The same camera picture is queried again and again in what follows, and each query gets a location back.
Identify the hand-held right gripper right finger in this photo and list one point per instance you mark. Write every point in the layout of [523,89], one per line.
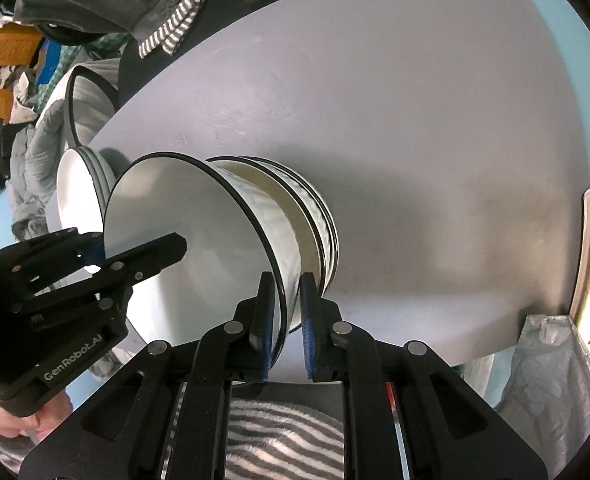
[307,330]

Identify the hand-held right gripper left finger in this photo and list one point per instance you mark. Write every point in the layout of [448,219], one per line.
[270,330]

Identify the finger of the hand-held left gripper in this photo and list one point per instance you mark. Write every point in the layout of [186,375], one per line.
[92,259]
[150,255]

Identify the white ribbed bowl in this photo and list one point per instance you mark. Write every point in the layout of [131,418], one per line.
[332,240]
[307,230]
[185,210]

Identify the small white plate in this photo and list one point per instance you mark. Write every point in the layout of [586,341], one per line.
[75,195]

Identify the person's left hand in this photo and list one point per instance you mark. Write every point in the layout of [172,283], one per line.
[20,425]

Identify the grey puffer jacket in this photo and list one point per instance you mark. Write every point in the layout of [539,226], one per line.
[30,170]

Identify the black office chair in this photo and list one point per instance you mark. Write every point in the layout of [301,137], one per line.
[140,75]

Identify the green patterned cloth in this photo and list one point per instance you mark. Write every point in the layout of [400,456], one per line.
[75,60]

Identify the orange woven mat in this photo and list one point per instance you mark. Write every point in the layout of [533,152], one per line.
[0,50]

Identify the white woven sack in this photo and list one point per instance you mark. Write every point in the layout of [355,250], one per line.
[550,385]

